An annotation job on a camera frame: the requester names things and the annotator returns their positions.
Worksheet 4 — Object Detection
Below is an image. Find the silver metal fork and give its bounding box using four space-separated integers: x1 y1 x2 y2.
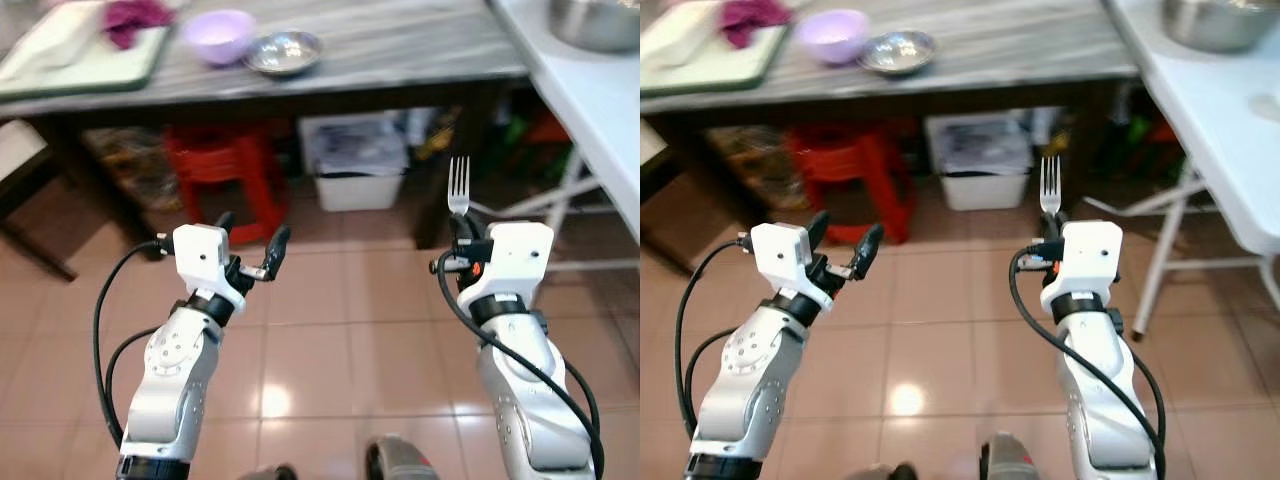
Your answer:
447 156 472 217
1040 155 1063 217

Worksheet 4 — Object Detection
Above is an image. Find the red plastic stool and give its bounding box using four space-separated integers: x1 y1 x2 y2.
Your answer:
163 124 293 247
785 124 916 247

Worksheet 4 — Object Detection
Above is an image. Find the white bin with plastic liner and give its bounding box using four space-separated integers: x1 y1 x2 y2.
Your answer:
922 112 1035 212
298 112 411 213

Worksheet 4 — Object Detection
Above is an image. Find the dark patterned bag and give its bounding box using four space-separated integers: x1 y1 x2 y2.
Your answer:
83 125 177 213
712 125 801 211

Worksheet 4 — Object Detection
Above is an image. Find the small steel bowl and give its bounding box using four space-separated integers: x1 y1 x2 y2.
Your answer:
243 30 324 78
858 30 939 77

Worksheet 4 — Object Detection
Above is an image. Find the grey wood-grain table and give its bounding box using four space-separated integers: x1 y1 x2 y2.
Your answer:
0 0 533 251
640 0 1143 251

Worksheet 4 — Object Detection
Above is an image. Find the lilac plastic bowl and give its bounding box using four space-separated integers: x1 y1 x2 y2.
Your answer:
796 9 871 66
182 9 257 67

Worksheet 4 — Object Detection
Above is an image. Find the white topped dark stool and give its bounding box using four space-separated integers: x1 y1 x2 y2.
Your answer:
0 118 79 283
640 122 669 201

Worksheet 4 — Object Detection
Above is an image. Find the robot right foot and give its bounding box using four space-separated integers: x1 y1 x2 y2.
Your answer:
980 432 1047 480
364 434 437 480

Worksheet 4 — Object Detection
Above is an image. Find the purple cloth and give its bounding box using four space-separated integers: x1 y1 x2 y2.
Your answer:
100 0 177 50
718 0 793 49

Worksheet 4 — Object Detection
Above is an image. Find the white tray with green rim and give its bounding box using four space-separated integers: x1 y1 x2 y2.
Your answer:
640 0 791 96
0 0 173 103

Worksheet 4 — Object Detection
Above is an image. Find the large steel mixing bowl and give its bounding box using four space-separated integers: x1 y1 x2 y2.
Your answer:
548 0 641 54
1160 0 1280 54

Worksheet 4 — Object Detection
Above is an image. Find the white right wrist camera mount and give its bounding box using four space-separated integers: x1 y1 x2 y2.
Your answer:
458 222 555 307
1040 220 1124 303

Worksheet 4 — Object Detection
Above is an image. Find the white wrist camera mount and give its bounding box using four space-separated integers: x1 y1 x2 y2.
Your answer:
458 222 555 307
750 222 833 313
172 224 247 313
1040 220 1124 303

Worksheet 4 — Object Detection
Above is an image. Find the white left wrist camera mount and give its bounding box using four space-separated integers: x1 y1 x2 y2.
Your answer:
750 222 833 313
172 224 247 313

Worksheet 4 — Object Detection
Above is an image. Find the white folding table leg frame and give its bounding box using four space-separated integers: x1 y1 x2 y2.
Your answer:
490 148 641 277
1085 150 1280 341

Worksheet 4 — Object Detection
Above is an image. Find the long black left arm cable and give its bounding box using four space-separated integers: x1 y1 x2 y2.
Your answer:
673 238 753 441
92 238 177 446

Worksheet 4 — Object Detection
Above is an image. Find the short black left arm cable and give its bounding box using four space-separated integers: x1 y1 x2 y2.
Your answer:
685 328 736 436
104 326 158 441

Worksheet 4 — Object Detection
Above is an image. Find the short black arm cable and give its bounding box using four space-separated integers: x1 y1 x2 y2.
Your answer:
563 353 603 433
685 328 736 436
104 326 158 441
1128 345 1167 431

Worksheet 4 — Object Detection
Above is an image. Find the short black right arm cable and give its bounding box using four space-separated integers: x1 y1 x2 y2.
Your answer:
1128 345 1167 431
563 353 603 433

